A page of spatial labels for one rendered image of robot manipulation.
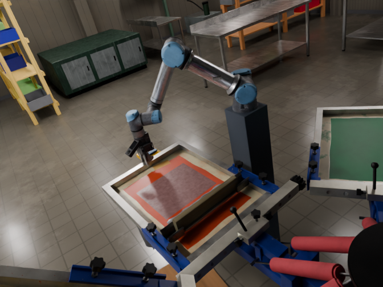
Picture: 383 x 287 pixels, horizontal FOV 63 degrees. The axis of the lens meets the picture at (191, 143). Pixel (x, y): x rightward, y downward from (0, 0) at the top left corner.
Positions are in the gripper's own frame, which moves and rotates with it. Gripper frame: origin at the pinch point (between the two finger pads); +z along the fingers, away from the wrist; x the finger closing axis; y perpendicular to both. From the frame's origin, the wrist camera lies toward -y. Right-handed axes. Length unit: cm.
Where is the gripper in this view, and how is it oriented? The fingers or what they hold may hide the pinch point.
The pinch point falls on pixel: (145, 163)
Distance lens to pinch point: 193.9
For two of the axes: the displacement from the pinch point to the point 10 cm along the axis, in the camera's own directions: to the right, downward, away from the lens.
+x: -6.2, -3.2, 7.2
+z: 1.9, 8.2, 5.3
